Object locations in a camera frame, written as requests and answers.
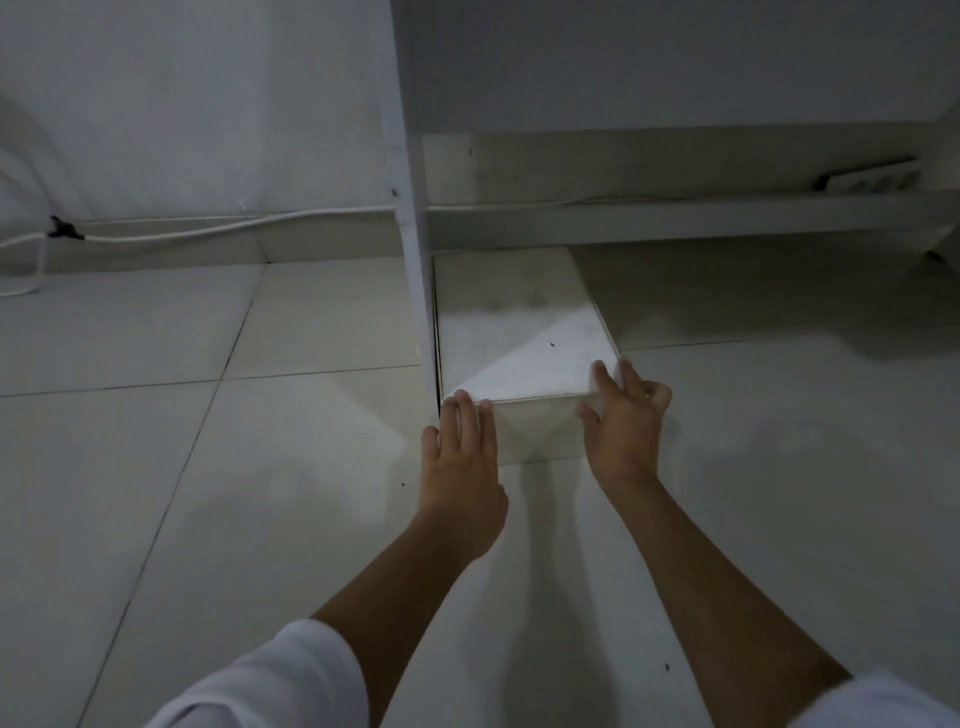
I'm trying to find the person's left hand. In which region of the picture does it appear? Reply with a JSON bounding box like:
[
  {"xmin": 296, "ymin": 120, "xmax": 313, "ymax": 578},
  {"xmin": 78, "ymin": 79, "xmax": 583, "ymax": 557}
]
[{"xmin": 420, "ymin": 393, "xmax": 510, "ymax": 565}]

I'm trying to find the person's right hand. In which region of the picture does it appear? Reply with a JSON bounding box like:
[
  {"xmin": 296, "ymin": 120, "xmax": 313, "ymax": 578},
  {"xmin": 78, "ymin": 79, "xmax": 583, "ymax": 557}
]
[{"xmin": 576, "ymin": 360, "xmax": 674, "ymax": 492}]

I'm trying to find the white box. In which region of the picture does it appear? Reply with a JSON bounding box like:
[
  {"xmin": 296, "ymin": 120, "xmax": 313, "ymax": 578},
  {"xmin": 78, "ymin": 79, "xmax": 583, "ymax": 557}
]
[{"xmin": 433, "ymin": 246, "xmax": 624, "ymax": 468}]

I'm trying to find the person's left forearm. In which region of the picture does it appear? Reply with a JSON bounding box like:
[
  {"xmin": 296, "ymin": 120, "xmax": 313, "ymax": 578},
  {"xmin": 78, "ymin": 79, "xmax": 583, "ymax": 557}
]
[{"xmin": 311, "ymin": 516, "xmax": 496, "ymax": 728}]

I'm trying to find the person's right forearm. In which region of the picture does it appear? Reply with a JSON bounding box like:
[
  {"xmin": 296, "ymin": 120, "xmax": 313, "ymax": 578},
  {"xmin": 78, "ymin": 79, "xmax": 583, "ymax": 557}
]
[{"xmin": 600, "ymin": 476, "xmax": 854, "ymax": 728}]

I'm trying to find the white desk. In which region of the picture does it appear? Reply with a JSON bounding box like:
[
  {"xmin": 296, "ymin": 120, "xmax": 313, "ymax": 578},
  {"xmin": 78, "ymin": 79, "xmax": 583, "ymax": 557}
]
[{"xmin": 377, "ymin": 0, "xmax": 960, "ymax": 412}]

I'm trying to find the white left sleeve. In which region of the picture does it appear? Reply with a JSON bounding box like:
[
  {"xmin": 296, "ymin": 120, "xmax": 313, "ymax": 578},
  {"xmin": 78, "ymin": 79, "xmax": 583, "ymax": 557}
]
[{"xmin": 144, "ymin": 618, "xmax": 370, "ymax": 728}]

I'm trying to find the white sleeve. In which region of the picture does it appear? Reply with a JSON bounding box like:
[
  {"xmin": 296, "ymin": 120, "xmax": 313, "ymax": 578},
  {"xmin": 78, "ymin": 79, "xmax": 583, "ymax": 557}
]
[
  {"xmin": 787, "ymin": 669, "xmax": 960, "ymax": 728},
  {"xmin": 144, "ymin": 618, "xmax": 370, "ymax": 728}
]

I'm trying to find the white power strip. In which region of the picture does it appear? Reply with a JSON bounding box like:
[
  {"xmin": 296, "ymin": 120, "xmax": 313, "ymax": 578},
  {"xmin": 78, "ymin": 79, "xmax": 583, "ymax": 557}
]
[{"xmin": 815, "ymin": 158, "xmax": 924, "ymax": 198}]

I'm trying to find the white right sleeve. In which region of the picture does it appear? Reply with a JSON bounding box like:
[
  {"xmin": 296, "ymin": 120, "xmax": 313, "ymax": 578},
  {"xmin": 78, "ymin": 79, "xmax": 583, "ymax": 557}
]
[{"xmin": 787, "ymin": 669, "xmax": 960, "ymax": 728}]

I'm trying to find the white cable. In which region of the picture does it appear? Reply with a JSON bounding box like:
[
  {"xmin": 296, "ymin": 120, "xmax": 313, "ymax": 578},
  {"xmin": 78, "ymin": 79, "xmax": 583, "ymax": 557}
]
[{"xmin": 0, "ymin": 196, "xmax": 826, "ymax": 299}]

